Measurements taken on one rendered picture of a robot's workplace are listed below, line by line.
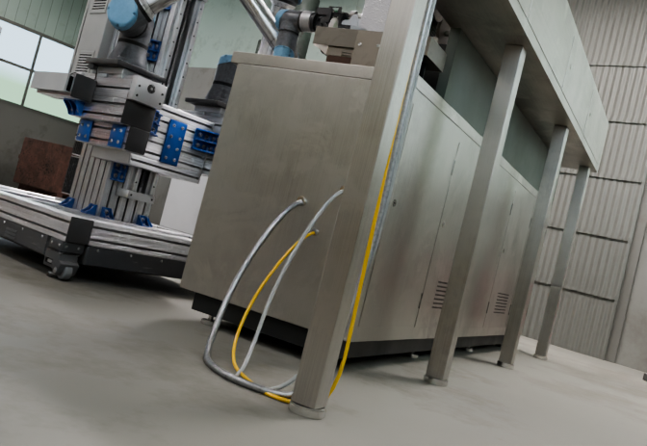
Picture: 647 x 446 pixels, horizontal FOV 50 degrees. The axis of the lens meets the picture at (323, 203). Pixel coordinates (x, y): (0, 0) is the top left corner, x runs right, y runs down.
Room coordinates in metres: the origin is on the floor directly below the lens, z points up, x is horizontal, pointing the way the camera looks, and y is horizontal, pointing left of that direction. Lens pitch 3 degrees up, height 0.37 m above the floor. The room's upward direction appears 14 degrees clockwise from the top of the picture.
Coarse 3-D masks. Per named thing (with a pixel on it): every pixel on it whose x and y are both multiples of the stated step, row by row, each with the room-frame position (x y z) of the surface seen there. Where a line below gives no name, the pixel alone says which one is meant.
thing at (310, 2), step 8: (304, 0) 6.66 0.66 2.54; (312, 0) 6.68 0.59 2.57; (296, 8) 6.66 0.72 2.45; (304, 8) 6.66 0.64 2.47; (312, 8) 6.70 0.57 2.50; (304, 32) 6.69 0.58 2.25; (304, 40) 6.70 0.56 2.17; (256, 48) 6.50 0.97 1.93; (304, 48) 6.72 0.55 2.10; (304, 56) 6.76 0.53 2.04
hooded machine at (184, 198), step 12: (180, 180) 7.39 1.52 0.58; (204, 180) 7.18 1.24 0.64; (168, 192) 7.47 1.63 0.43; (180, 192) 7.36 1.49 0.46; (192, 192) 7.26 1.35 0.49; (168, 204) 7.44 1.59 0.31; (180, 204) 7.33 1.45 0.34; (192, 204) 7.23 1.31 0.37; (168, 216) 7.41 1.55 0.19; (180, 216) 7.31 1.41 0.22; (192, 216) 7.21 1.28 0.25; (180, 228) 7.28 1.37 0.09; (192, 228) 7.18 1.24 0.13
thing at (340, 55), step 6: (330, 48) 2.22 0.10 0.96; (336, 48) 2.21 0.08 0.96; (342, 48) 2.20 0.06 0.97; (348, 48) 2.19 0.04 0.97; (330, 54) 2.22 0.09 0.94; (336, 54) 2.21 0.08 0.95; (342, 54) 2.20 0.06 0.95; (348, 54) 2.19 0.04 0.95; (330, 60) 2.22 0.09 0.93; (336, 60) 2.21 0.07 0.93; (342, 60) 2.20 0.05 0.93; (348, 60) 2.19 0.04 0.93
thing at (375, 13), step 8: (368, 0) 2.39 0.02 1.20; (368, 8) 2.39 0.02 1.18; (376, 8) 2.37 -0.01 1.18; (384, 8) 2.36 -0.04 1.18; (368, 16) 2.38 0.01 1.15; (376, 16) 2.37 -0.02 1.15; (384, 16) 2.35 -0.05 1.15; (360, 24) 2.39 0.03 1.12; (368, 24) 2.38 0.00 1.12; (376, 24) 2.37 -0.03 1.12; (384, 24) 2.35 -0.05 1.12
